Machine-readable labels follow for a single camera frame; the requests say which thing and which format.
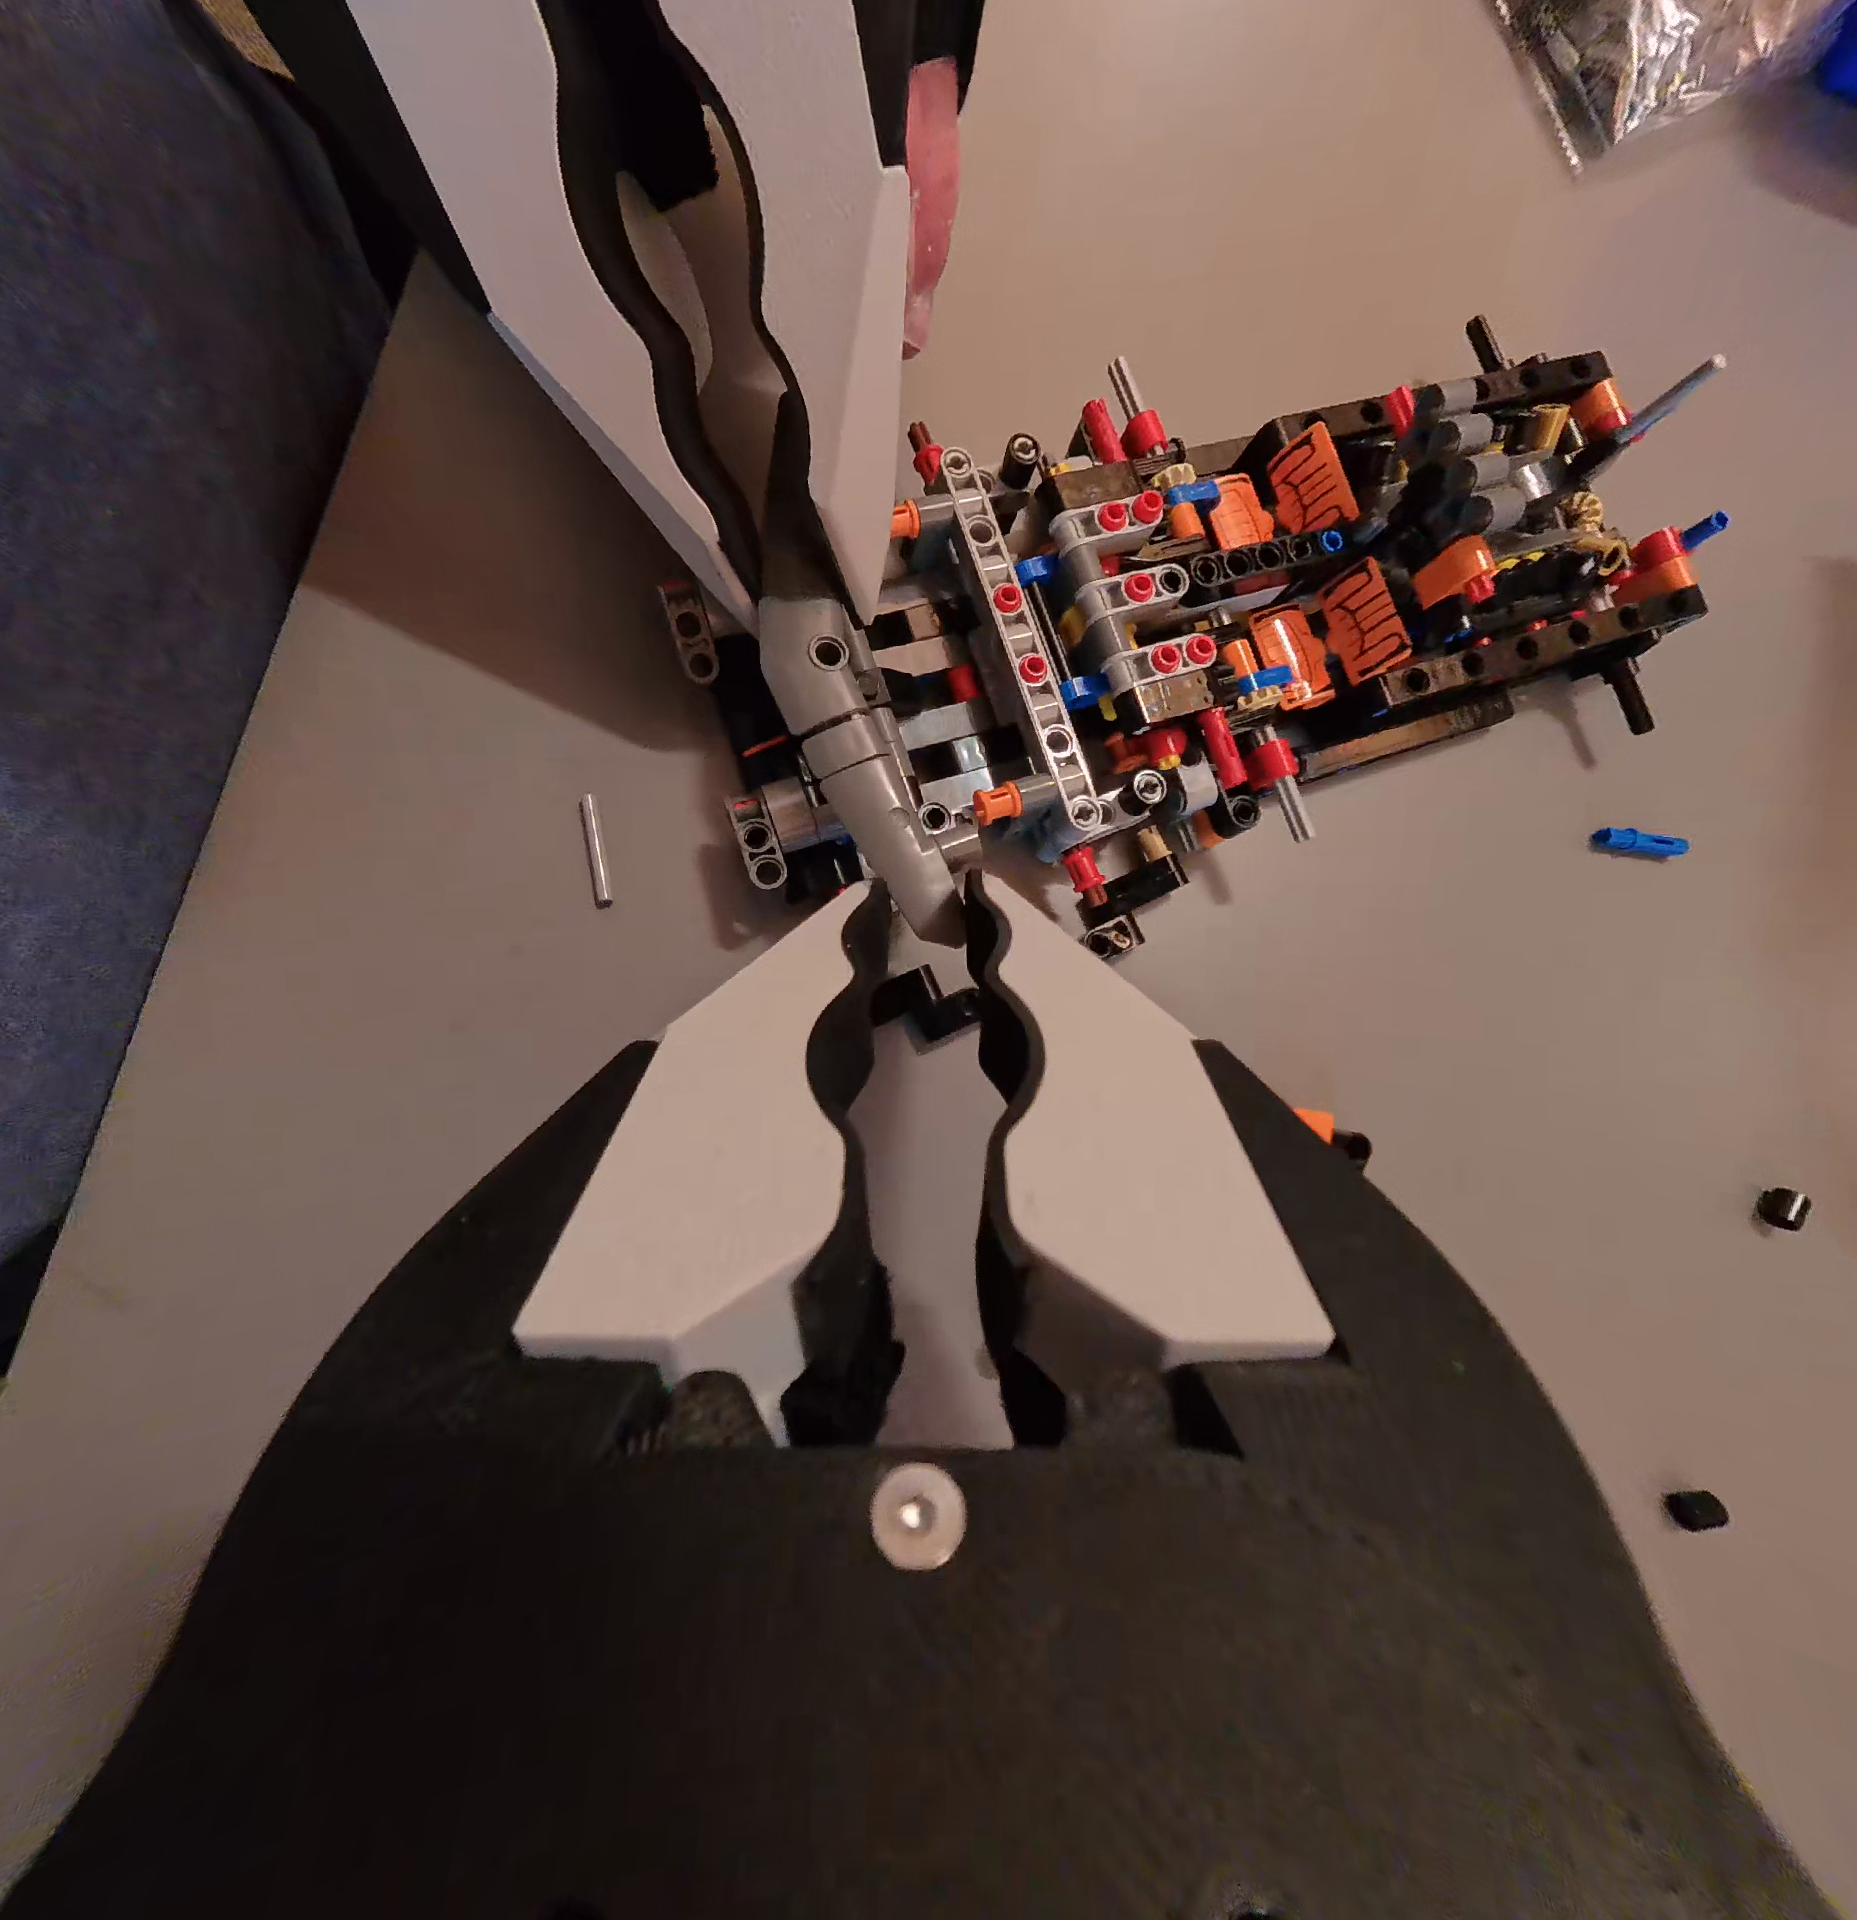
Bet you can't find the person's left hand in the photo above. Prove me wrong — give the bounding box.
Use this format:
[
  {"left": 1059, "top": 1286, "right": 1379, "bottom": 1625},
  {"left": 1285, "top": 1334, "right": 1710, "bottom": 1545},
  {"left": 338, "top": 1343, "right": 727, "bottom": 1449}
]
[{"left": 901, "top": 60, "right": 963, "bottom": 358}]

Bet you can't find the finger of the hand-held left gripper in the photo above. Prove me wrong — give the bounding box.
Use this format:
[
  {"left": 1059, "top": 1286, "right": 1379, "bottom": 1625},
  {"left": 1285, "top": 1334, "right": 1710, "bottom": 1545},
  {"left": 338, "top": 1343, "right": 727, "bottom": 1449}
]
[
  {"left": 664, "top": 0, "right": 918, "bottom": 625},
  {"left": 338, "top": 0, "right": 780, "bottom": 618}
]

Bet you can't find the clear bag of lego parts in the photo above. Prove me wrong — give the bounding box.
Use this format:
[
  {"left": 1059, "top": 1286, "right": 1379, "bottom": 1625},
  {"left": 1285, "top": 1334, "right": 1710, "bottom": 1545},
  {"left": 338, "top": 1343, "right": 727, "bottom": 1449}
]
[{"left": 1483, "top": 0, "right": 1857, "bottom": 181}]

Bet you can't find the black lego connector piece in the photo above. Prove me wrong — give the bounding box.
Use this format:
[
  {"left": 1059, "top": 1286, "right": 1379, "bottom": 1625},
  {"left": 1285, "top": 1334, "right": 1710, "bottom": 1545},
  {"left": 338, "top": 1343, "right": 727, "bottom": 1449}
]
[{"left": 865, "top": 966, "right": 975, "bottom": 1051}]

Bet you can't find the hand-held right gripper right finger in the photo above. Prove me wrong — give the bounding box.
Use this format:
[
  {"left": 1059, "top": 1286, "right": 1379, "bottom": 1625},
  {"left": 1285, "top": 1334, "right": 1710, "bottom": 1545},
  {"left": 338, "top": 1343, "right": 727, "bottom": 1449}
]
[{"left": 961, "top": 870, "right": 1339, "bottom": 1449}]

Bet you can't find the lego car chassis model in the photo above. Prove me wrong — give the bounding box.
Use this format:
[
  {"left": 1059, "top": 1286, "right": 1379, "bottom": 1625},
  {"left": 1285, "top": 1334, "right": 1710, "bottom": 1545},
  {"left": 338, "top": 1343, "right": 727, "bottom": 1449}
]
[{"left": 658, "top": 314, "right": 1735, "bottom": 966}]

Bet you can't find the person's blue-clad body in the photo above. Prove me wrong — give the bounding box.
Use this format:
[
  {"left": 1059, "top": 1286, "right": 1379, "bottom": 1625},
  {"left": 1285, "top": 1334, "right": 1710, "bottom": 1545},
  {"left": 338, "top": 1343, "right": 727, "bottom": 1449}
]
[{"left": 0, "top": 0, "right": 397, "bottom": 1351}]

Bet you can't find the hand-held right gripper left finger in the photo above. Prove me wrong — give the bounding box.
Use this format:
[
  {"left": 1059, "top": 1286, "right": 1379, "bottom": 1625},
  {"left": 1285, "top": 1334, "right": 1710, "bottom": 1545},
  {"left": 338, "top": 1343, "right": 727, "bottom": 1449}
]
[{"left": 510, "top": 877, "right": 894, "bottom": 1449}]

